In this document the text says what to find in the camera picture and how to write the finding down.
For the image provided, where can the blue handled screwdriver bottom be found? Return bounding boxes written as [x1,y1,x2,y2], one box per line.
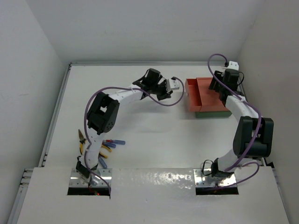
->
[98,156,107,169]

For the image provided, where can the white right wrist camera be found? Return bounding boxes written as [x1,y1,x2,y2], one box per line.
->
[224,61,239,71]

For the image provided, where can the metal mounting plate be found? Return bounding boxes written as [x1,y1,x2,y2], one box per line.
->
[193,168,236,188]
[69,168,112,188]

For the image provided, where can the salmon drawer box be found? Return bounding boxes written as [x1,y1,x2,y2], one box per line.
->
[196,77,228,112]

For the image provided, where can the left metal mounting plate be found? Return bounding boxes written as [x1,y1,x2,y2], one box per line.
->
[69,168,112,188]

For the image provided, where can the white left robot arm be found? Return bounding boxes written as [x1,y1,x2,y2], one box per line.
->
[76,68,179,181]

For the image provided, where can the green drawer box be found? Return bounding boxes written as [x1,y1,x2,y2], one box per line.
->
[195,111,232,119]

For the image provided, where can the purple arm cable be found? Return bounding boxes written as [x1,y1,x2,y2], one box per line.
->
[83,77,185,194]
[207,53,262,189]

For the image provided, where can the salmon pull-out drawer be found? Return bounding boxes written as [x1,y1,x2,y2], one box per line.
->
[185,78,202,112]

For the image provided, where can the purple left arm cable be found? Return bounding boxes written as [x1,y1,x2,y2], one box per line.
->
[83,77,185,194]

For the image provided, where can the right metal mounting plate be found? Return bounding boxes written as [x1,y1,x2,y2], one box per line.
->
[193,168,236,188]

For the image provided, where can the yellow handled long-nose pliers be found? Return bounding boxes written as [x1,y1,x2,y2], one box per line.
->
[78,129,86,155]

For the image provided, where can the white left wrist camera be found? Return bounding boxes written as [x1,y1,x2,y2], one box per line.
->
[166,77,180,92]

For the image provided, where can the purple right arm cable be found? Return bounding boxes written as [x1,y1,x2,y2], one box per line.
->
[207,53,262,189]

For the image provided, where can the yellow handled cutting pliers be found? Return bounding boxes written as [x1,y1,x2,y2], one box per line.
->
[99,144,112,159]

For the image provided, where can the blue handled screwdriver top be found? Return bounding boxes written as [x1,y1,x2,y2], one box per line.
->
[105,140,126,145]

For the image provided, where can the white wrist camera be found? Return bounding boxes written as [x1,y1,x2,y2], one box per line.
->
[166,77,180,92]
[224,61,239,71]

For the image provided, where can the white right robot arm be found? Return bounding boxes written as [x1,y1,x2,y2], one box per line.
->
[209,69,274,179]

